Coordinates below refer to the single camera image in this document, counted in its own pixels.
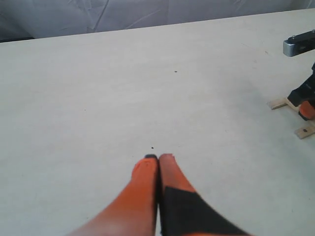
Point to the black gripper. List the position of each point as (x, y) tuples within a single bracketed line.
[(304, 96)]

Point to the wood strip front bar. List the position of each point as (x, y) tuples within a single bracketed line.
[(305, 131)]

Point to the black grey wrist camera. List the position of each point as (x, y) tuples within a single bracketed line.
[(299, 44)]

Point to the pale wood strip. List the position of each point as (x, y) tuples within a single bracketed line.
[(277, 103)]

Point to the white backdrop curtain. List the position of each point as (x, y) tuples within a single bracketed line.
[(50, 18)]

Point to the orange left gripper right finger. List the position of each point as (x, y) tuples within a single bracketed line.
[(183, 212)]

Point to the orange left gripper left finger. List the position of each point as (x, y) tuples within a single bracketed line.
[(134, 211)]

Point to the wood strip with grain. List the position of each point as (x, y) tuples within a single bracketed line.
[(296, 109)]

